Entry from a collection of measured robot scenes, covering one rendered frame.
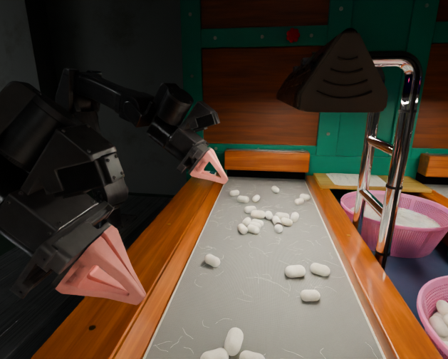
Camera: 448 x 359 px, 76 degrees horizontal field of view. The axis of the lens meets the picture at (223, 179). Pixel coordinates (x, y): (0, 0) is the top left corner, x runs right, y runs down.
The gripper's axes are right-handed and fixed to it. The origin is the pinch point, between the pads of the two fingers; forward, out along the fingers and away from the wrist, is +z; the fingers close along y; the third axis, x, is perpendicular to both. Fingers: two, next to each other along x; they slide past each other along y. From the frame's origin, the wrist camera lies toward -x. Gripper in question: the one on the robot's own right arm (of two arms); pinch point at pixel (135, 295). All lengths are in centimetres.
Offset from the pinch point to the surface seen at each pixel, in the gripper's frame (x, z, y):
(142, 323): 9.9, 4.3, 6.8
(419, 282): -15, 47, 34
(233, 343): 1.5, 13.8, 4.8
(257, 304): 1.2, 17.3, 14.5
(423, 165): -40, 54, 80
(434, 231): -25, 45, 41
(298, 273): -4.2, 21.9, 21.8
